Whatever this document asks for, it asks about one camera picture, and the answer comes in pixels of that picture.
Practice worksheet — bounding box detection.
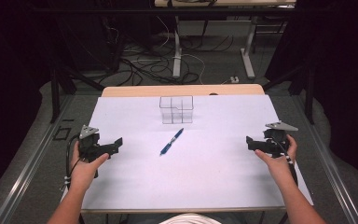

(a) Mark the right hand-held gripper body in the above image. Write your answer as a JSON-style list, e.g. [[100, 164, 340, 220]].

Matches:
[[255, 120, 299, 159]]

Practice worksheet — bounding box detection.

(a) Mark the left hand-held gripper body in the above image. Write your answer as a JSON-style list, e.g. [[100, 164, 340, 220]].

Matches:
[[77, 124, 119, 163]]

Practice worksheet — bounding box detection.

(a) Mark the person's right hand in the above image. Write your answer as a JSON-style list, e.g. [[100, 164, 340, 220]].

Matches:
[[254, 133, 298, 183]]

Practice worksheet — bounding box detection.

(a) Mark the person's left hand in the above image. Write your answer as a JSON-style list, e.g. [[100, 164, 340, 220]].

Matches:
[[69, 140, 110, 191]]

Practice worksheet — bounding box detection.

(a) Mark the blue pen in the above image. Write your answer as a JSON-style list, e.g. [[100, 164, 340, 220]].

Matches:
[[158, 127, 185, 157]]

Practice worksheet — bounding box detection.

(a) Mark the white paper sheet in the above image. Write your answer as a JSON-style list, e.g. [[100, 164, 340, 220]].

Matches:
[[61, 94, 314, 211]]

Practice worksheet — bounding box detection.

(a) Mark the black metal stand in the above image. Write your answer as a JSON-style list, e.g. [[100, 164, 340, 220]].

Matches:
[[262, 59, 317, 125], [48, 18, 105, 124]]

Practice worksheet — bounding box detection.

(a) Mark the clear plastic organizer box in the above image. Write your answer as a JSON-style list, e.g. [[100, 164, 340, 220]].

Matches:
[[158, 94, 195, 125]]

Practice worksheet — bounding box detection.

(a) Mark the white desk leg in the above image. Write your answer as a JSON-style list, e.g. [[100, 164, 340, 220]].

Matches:
[[240, 17, 259, 79], [172, 16, 183, 78]]

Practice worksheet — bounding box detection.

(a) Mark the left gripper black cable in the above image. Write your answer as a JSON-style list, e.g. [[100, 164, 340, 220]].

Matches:
[[60, 133, 82, 191]]

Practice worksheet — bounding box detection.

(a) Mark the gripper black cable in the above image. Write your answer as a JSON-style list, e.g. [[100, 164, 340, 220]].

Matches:
[[60, 133, 82, 191], [269, 135, 299, 188]]

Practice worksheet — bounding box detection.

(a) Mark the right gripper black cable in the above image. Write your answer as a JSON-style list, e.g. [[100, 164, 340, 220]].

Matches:
[[269, 135, 299, 188]]

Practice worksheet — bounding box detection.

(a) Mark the aluminium floor rail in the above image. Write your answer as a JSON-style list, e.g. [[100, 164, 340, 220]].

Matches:
[[292, 92, 358, 224], [0, 92, 76, 224]]

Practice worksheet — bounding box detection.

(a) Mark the tangle of black floor cables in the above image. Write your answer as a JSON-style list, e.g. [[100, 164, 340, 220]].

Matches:
[[99, 31, 235, 87]]

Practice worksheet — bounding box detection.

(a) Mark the white cable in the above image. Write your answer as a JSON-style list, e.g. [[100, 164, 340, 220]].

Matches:
[[155, 15, 207, 86]]

